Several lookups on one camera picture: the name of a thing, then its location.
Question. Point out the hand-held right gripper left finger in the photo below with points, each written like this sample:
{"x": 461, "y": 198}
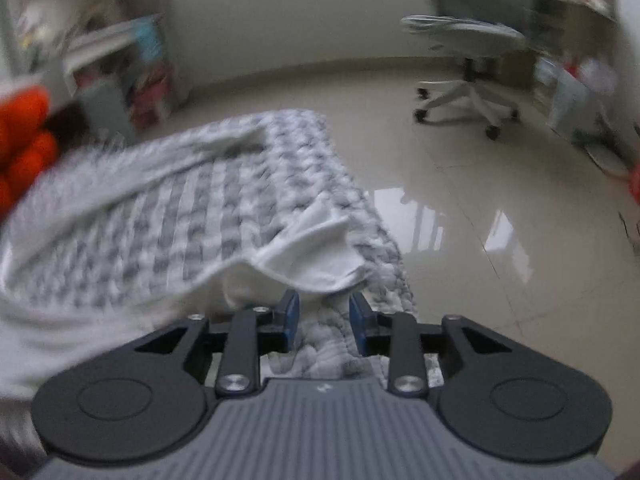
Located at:
{"x": 291, "y": 317}

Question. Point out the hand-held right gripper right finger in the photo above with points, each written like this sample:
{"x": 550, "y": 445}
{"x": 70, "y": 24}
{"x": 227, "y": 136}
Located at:
{"x": 357, "y": 320}

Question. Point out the white t-shirt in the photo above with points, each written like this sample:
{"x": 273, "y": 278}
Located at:
{"x": 310, "y": 245}

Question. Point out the grey checkered quilted blanket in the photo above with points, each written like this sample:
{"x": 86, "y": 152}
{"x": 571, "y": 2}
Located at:
{"x": 240, "y": 185}

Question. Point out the white office chair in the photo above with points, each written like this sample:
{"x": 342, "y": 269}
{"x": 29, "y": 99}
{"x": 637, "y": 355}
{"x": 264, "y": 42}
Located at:
{"x": 465, "y": 35}

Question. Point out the blue printed poster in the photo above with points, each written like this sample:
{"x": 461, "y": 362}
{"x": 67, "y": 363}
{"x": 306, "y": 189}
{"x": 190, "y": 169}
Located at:
{"x": 149, "y": 40}

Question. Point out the orange knot cushion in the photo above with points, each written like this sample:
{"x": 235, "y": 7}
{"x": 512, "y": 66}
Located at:
{"x": 25, "y": 125}

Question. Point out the white bookshelf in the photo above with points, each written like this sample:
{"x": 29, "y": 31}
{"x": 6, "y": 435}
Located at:
{"x": 100, "y": 50}

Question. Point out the cluttered storage shelf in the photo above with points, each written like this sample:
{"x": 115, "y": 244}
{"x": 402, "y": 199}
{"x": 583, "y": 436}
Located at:
{"x": 575, "y": 35}

